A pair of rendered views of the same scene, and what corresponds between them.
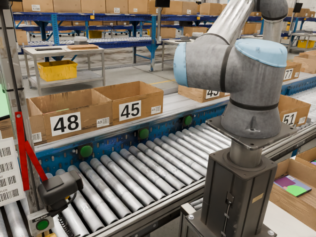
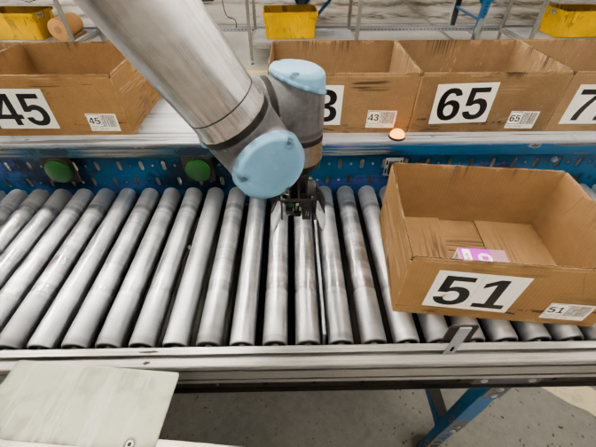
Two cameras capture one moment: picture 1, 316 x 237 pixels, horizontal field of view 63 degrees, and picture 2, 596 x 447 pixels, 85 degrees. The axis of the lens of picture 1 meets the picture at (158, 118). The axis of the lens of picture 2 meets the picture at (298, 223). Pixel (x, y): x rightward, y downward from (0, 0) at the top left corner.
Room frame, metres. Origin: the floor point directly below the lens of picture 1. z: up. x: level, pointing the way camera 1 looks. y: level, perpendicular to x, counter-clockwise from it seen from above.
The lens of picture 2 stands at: (1.29, -0.92, 1.34)
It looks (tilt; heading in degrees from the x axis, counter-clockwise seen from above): 43 degrees down; 37
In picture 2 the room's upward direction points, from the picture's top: straight up
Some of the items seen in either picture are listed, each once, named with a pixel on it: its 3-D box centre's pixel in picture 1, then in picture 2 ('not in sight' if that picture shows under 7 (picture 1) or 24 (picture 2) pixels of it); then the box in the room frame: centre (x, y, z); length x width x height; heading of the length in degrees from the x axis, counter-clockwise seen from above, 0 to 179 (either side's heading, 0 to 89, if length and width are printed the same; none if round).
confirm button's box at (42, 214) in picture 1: (41, 221); not in sight; (0.60, 0.34, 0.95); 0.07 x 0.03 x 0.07; 128
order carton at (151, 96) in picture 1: (128, 101); (74, 87); (1.67, 0.21, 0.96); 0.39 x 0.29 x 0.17; 128
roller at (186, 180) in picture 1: (163, 163); (15, 255); (1.29, -0.04, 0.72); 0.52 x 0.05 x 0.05; 38
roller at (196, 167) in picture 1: (179, 156); (68, 255); (1.37, -0.14, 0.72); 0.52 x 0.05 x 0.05; 38
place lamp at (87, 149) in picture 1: (86, 151); not in sight; (1.25, 0.39, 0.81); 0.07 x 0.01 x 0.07; 128
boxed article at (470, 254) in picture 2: not in sight; (480, 264); (1.90, -0.96, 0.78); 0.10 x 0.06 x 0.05; 122
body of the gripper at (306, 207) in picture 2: not in sight; (298, 185); (1.72, -0.60, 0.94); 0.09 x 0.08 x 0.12; 38
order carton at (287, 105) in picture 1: (276, 112); (483, 237); (1.92, -0.94, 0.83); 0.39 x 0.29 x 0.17; 122
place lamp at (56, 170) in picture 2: (144, 134); (58, 172); (1.49, 0.08, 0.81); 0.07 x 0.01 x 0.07; 128
